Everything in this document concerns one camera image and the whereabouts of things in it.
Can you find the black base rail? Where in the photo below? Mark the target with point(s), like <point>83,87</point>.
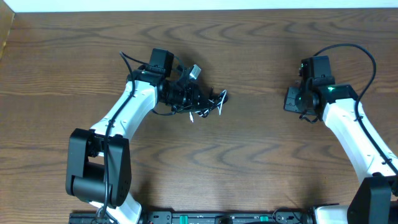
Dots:
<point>281,215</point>

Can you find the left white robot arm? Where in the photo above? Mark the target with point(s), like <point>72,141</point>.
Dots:
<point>99,161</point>

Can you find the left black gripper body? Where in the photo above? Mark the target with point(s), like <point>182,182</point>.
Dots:
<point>195,94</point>

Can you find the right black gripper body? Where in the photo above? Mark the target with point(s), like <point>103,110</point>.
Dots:
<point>295,100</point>

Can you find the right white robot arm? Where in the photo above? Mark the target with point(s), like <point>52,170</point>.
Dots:
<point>320,98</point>

